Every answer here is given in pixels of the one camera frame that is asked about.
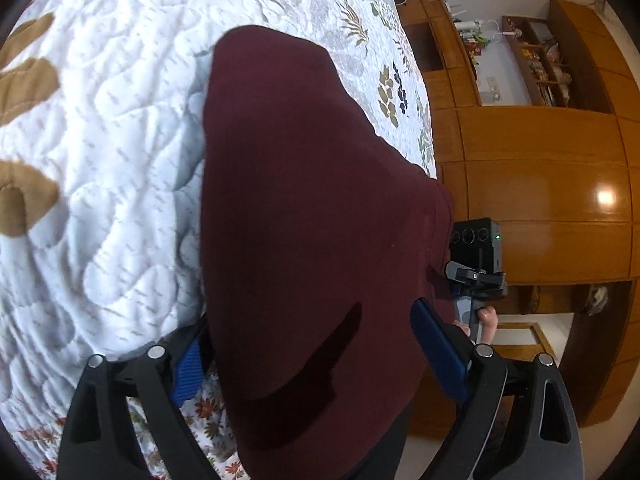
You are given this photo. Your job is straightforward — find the maroon pants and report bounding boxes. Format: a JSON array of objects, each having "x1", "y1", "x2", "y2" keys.
[{"x1": 201, "y1": 26, "x2": 454, "y2": 479}]

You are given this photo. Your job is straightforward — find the person right hand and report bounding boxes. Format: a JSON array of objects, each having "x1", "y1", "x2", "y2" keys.
[{"x1": 454, "y1": 306, "x2": 499, "y2": 344}]

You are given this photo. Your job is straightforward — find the wooden wall cabinet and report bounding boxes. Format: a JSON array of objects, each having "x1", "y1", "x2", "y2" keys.
[{"x1": 399, "y1": 0, "x2": 639, "y2": 427}]

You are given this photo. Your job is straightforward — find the white floral quilt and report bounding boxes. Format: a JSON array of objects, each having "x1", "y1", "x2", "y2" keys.
[{"x1": 1, "y1": 0, "x2": 436, "y2": 479}]

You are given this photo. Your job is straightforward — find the black tracking camera box right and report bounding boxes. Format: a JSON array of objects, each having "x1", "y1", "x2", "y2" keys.
[{"x1": 449, "y1": 218, "x2": 502, "y2": 273}]

